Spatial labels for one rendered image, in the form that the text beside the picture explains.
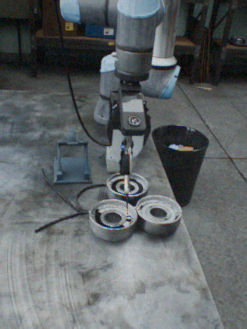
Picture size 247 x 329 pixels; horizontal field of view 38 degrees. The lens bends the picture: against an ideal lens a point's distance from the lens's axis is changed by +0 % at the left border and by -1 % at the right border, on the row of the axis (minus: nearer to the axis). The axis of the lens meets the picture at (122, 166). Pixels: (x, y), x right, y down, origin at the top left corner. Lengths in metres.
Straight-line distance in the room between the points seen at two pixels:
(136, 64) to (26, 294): 0.47
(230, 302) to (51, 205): 1.15
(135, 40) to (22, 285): 0.50
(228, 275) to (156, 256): 1.18
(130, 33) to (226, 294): 1.41
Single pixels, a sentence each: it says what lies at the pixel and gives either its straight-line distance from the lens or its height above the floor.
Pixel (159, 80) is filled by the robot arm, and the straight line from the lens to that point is 1.21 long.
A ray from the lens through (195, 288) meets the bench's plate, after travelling 0.74.
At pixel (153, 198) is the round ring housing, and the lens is 0.87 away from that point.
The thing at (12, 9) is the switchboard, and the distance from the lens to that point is 4.53.
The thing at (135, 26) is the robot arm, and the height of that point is 1.22.
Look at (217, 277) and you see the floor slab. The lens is 1.90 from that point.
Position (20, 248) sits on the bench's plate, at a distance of 0.78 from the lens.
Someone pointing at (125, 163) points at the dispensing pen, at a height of 0.94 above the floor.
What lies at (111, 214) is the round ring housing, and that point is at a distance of 0.83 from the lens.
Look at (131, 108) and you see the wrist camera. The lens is 0.71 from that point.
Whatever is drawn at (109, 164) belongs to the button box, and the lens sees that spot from 1.00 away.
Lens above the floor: 1.34
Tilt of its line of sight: 31 degrees down
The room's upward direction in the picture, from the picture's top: 5 degrees clockwise
